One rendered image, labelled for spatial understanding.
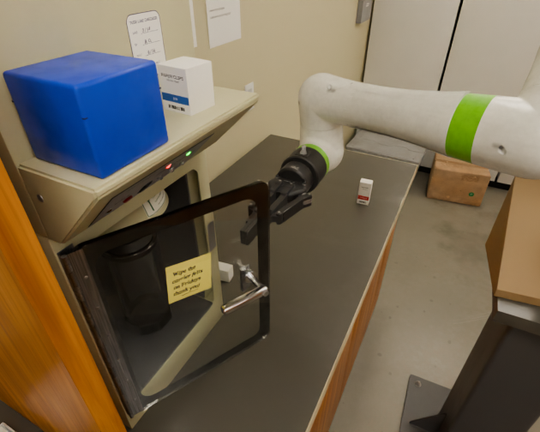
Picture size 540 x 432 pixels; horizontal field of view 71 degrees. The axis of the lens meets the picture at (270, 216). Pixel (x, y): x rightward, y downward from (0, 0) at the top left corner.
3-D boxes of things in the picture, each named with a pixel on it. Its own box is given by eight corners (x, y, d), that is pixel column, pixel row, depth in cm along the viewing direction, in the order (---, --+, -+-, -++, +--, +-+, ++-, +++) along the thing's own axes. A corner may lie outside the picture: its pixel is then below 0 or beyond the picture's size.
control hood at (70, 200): (45, 240, 45) (12, 165, 39) (205, 139, 68) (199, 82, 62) (117, 272, 40) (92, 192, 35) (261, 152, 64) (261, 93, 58)
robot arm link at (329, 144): (348, 165, 98) (309, 159, 103) (351, 117, 91) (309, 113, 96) (330, 189, 88) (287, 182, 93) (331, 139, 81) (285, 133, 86)
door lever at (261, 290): (210, 300, 66) (209, 290, 65) (255, 278, 71) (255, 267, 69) (225, 321, 63) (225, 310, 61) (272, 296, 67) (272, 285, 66)
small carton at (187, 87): (164, 109, 52) (156, 63, 49) (189, 99, 56) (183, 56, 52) (190, 116, 50) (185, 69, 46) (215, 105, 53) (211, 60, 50)
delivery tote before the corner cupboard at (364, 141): (340, 180, 334) (344, 146, 315) (355, 160, 364) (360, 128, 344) (410, 198, 310) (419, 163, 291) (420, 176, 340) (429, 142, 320)
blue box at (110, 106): (34, 159, 40) (-1, 71, 35) (107, 126, 47) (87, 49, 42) (103, 181, 36) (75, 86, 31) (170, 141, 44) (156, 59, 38)
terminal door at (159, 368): (133, 412, 70) (64, 248, 47) (267, 333, 84) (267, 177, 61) (134, 416, 69) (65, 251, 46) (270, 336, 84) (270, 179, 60)
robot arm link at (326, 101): (440, 166, 68) (465, 146, 74) (453, 103, 61) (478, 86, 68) (288, 125, 89) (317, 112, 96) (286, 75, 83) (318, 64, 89)
